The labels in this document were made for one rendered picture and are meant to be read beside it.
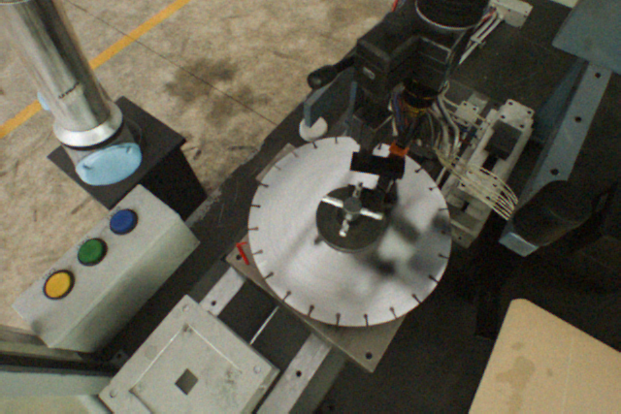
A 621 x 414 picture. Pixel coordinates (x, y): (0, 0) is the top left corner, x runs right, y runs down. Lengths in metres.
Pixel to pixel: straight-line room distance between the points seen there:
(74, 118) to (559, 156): 0.77
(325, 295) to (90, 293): 0.39
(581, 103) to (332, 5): 2.05
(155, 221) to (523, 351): 0.72
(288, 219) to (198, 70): 1.74
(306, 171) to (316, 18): 1.92
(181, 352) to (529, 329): 0.63
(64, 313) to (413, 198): 0.60
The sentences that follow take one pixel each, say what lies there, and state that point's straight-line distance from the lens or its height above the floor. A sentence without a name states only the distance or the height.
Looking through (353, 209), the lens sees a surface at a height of 1.00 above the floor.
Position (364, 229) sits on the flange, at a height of 0.96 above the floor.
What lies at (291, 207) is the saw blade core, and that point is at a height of 0.95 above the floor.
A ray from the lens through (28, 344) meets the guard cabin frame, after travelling 0.74.
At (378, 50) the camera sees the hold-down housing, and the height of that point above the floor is 1.25.
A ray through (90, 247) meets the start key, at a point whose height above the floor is 0.91.
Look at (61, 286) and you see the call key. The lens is 0.75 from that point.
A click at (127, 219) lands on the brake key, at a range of 0.73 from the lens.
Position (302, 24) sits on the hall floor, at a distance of 2.46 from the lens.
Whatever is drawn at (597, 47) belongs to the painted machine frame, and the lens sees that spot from 0.51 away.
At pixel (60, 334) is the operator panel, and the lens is 0.73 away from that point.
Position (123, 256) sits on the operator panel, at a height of 0.90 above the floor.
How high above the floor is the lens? 1.51
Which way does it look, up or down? 60 degrees down
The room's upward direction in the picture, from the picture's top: 1 degrees counter-clockwise
